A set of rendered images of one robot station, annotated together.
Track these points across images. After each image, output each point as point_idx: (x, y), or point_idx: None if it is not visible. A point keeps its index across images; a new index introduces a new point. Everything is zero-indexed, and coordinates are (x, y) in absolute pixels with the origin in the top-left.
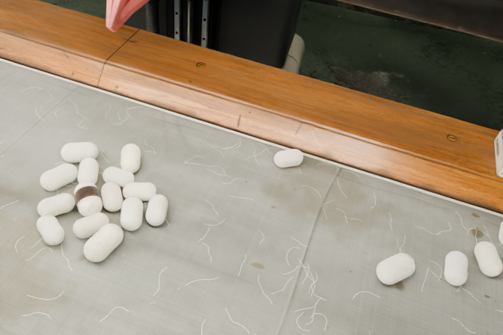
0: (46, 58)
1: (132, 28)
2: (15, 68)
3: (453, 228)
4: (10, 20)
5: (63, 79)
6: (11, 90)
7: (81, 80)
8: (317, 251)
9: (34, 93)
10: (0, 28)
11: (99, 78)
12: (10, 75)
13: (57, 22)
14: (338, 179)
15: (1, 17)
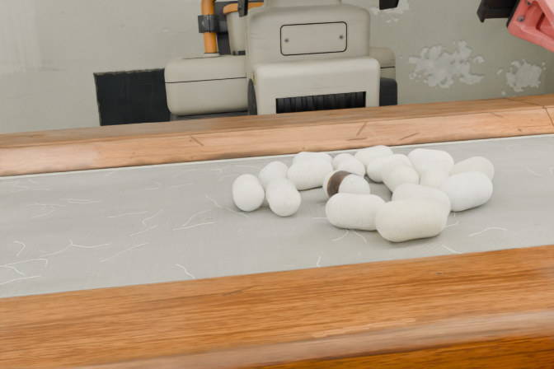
0: (476, 126)
1: (494, 98)
2: (453, 145)
3: None
4: (387, 114)
5: (517, 137)
6: (497, 151)
7: (534, 133)
8: None
9: (521, 147)
10: (396, 117)
11: (552, 124)
12: (466, 147)
13: (427, 107)
14: None
15: (373, 114)
